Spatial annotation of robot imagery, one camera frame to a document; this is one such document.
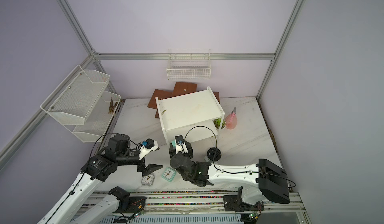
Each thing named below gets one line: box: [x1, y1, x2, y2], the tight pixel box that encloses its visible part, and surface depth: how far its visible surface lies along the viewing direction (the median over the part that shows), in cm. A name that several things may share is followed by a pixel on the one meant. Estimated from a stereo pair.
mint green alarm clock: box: [161, 166, 177, 183], surface depth 83 cm
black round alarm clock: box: [207, 147, 222, 161], surface depth 90 cm
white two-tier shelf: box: [155, 86, 225, 145], surface depth 72 cm
